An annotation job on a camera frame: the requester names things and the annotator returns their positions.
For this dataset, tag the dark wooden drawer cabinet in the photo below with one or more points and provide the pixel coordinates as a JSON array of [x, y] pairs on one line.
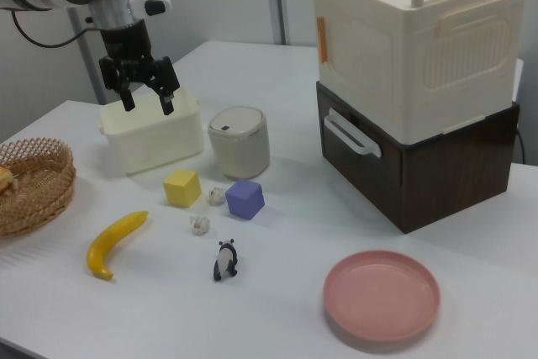
[[454, 174]]

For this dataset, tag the wicker basket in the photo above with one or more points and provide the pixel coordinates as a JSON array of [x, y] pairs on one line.
[[46, 191]]

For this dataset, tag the yellow cube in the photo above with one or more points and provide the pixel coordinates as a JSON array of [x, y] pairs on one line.
[[180, 191]]

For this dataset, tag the beige lidded trash can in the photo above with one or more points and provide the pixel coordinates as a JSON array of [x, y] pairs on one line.
[[239, 149]]

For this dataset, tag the cream open plastic bin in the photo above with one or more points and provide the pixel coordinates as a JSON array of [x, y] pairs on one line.
[[155, 140]]

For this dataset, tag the orange tape strip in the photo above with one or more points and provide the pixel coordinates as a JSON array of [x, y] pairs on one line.
[[323, 39]]

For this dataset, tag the crumpled paper ball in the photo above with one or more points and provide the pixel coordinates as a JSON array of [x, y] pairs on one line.
[[199, 225], [216, 196]]

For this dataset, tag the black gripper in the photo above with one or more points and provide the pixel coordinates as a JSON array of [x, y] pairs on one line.
[[126, 48]]

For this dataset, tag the yellow banana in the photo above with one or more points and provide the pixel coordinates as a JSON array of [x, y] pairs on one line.
[[113, 237]]

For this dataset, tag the crumpled paper ball lower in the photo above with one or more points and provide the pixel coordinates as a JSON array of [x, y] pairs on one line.
[[199, 225]]

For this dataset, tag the panda figurine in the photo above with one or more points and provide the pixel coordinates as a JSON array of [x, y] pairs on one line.
[[225, 260]]

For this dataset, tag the crumpled paper ball upper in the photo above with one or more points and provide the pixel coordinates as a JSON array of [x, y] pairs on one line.
[[216, 196]]

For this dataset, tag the purple cube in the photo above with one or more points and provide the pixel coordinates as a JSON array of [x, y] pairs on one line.
[[244, 201]]

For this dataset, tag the bread piece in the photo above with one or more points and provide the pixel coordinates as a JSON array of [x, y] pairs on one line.
[[6, 180]]

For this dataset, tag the pink plate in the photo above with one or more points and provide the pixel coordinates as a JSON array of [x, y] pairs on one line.
[[380, 296]]

